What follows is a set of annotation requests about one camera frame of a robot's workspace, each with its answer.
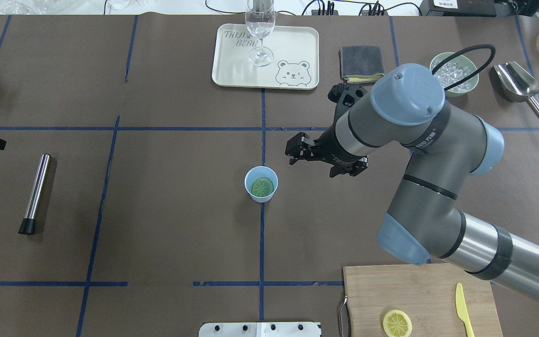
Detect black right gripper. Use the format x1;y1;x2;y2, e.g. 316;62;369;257
285;83;368;178

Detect yellow lemon slice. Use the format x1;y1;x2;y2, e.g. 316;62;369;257
381;309;413;337

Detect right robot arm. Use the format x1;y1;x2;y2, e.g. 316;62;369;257
285;63;539;299

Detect light blue cup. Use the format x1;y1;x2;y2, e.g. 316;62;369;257
244;166;278;203

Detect cream bear tray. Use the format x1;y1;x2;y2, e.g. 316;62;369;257
211;23;320;90

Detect grey folded cloth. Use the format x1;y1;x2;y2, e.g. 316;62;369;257
339;45;385;83

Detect steel muddler black tip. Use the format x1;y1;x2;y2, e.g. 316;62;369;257
18;154;51;235

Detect clear wine glass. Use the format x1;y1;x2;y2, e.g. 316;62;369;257
245;0;276;67

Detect green bowl of ice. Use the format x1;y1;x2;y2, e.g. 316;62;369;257
434;55;479;98

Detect wooden cutting board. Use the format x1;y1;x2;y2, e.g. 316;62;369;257
342;263;503;337

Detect steel ice scoop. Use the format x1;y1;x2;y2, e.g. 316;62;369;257
494;61;539;120

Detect yellow plastic knife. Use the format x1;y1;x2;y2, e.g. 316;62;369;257
455;282;475;337

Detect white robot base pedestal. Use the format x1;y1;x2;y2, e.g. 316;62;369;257
198;322;322;337

